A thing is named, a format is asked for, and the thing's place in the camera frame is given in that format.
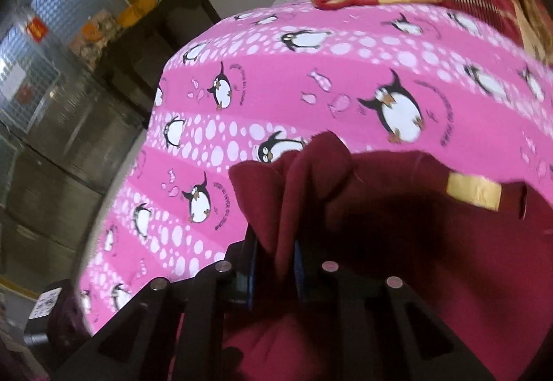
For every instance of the orange basket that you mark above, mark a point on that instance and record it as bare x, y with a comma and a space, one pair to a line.
138, 10

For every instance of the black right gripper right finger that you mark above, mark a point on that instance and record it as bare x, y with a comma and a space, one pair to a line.
368, 324

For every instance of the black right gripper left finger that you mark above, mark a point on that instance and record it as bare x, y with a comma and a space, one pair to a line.
170, 330

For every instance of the dark red garment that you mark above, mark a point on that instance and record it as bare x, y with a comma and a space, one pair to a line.
478, 254

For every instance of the pink penguin bed sheet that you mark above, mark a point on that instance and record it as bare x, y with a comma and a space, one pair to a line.
408, 77

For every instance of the dark wooden table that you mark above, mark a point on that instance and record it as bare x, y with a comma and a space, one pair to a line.
132, 64

